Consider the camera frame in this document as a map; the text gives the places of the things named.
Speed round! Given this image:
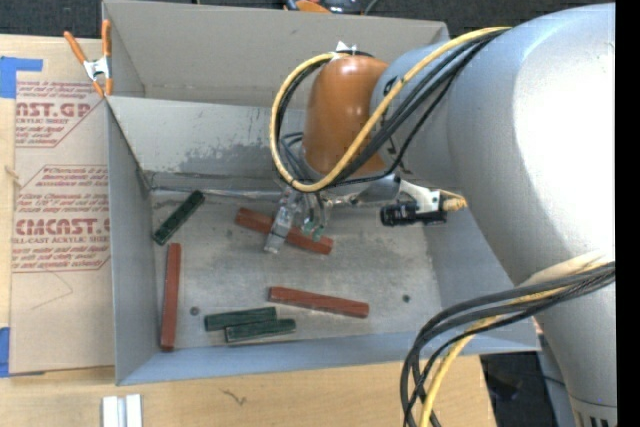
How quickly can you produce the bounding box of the brown cardboard board red print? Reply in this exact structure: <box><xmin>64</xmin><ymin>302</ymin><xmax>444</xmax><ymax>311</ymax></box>
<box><xmin>0</xmin><ymin>33</ymin><xmax>117</xmax><ymax>379</ymax></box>

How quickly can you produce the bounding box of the red-brown flat block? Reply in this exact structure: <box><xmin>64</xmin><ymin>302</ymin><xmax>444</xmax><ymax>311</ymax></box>
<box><xmin>159</xmin><ymin>242</ymin><xmax>183</xmax><ymax>352</ymax></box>
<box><xmin>267</xmin><ymin>285</ymin><xmax>371</xmax><ymax>320</ymax></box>
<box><xmin>234</xmin><ymin>207</ymin><xmax>335</xmax><ymax>256</ymax></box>

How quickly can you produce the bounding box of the grey metal bin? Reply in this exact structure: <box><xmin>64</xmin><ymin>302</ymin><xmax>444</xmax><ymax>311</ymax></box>
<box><xmin>101</xmin><ymin>0</ymin><xmax>544</xmax><ymax>387</ymax></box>

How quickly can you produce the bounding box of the dark green flat block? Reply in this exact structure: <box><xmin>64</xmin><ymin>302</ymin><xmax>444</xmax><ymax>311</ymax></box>
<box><xmin>224</xmin><ymin>318</ymin><xmax>297</xmax><ymax>344</ymax></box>
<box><xmin>152</xmin><ymin>189</ymin><xmax>206</xmax><ymax>247</ymax></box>
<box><xmin>203</xmin><ymin>306</ymin><xmax>278</xmax><ymax>333</ymax></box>

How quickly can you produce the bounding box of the black cylinder on white bracket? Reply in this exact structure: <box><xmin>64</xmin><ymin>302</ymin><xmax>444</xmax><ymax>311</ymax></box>
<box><xmin>379</xmin><ymin>178</ymin><xmax>469</xmax><ymax>229</ymax></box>

